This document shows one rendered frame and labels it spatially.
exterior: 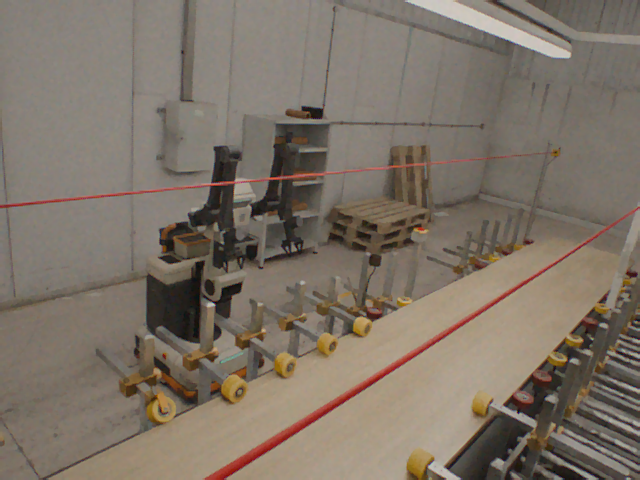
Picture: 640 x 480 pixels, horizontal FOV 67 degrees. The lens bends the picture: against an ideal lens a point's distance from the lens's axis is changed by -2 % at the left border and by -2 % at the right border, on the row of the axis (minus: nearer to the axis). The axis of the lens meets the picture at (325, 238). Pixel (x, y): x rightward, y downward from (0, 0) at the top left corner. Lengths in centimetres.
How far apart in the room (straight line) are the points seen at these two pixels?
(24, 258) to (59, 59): 154
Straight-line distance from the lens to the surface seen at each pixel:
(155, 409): 172
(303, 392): 190
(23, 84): 418
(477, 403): 197
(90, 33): 435
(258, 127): 503
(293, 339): 231
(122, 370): 190
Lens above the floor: 202
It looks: 18 degrees down
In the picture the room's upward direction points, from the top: 7 degrees clockwise
